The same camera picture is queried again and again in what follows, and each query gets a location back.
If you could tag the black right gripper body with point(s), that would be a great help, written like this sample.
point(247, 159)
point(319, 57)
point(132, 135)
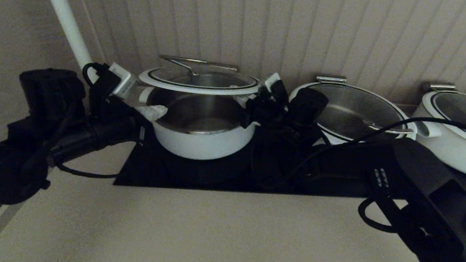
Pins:
point(267, 110)

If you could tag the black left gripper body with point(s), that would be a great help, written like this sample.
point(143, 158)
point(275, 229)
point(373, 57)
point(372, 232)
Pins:
point(104, 140)

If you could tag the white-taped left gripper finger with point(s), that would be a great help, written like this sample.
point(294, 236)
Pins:
point(156, 110)
point(151, 117)

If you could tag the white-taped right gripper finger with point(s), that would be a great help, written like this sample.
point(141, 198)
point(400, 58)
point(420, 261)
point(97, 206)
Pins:
point(245, 98)
point(247, 106)

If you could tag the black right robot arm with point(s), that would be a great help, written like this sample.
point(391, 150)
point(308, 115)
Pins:
point(423, 196)

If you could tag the white pot with steel inside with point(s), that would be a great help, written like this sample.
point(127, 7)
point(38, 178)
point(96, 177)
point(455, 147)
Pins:
point(465, 160)

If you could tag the wide black glass cooktop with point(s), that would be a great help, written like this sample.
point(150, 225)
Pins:
point(194, 176)

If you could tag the white round pole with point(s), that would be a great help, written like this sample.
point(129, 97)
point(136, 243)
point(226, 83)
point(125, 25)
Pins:
point(61, 7)

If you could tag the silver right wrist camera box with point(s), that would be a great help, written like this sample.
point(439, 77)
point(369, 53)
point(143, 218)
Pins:
point(272, 81)

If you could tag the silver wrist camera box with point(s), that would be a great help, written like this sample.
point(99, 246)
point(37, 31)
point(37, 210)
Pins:
point(272, 81)
point(121, 81)

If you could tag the steel lid bracket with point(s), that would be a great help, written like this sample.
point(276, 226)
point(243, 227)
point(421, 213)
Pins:
point(226, 67)
point(330, 80)
point(440, 87)

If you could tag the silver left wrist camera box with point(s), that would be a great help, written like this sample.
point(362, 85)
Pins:
point(121, 81)

